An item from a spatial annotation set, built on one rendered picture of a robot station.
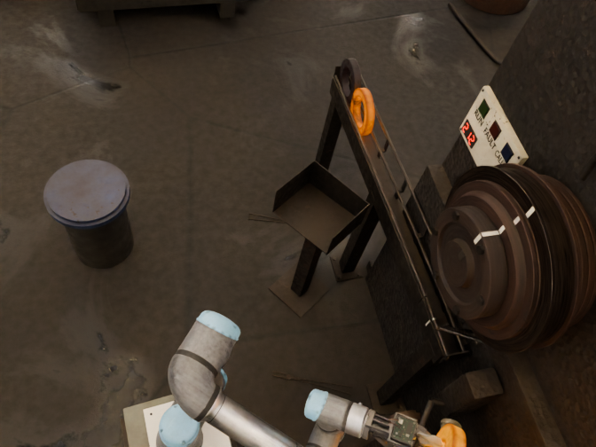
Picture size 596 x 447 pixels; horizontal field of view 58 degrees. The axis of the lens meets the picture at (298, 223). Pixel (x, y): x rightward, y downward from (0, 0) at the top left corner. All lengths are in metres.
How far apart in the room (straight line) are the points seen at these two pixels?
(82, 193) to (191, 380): 1.13
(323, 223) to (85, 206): 0.91
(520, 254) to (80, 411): 1.73
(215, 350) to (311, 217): 0.79
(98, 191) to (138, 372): 0.74
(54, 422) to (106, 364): 0.27
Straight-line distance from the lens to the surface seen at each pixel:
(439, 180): 1.87
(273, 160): 2.88
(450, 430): 1.43
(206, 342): 1.36
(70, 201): 2.25
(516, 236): 1.30
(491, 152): 1.63
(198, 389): 1.34
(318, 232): 1.95
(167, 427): 1.74
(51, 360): 2.44
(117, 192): 2.24
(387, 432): 1.37
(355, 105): 2.28
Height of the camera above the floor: 2.24
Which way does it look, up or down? 57 degrees down
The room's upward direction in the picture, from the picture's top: 15 degrees clockwise
